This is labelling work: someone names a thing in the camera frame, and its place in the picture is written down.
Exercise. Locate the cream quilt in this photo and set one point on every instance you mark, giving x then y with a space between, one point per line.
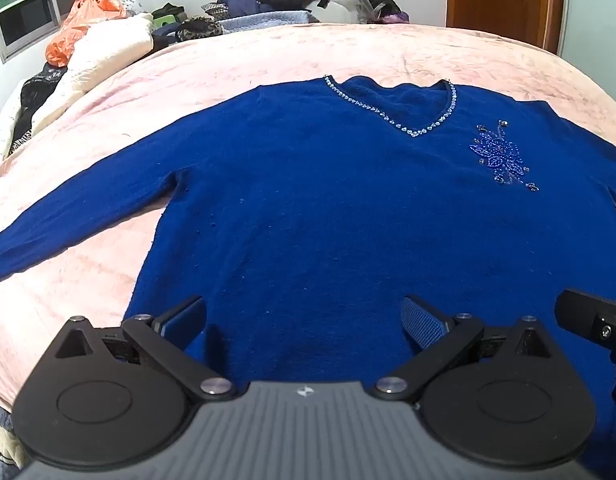
103 55

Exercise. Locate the window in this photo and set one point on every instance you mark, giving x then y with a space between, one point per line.
28 22

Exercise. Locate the purple cloth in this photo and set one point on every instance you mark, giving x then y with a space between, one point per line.
395 17

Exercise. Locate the leopard print cloth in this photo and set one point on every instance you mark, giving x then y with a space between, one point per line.
198 29

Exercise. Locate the black patterned cloth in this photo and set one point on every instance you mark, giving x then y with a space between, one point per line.
35 95

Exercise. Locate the orange plastic bag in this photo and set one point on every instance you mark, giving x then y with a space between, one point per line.
68 35

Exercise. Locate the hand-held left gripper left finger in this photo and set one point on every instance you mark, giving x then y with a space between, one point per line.
184 321

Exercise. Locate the clear plastic bag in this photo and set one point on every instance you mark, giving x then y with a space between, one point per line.
345 5

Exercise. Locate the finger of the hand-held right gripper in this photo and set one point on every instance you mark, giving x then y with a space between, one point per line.
580 310

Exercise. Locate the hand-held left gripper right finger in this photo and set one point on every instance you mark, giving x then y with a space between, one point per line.
422 322

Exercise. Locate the light blue towel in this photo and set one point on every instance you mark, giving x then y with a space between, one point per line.
268 21

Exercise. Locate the green box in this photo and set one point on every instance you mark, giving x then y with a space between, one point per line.
164 21

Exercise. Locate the blue beaded sweater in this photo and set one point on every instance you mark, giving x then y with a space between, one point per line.
308 210

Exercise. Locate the floral pillow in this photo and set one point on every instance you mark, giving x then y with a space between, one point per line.
133 4

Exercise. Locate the pink blanket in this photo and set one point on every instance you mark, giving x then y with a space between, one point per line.
288 55

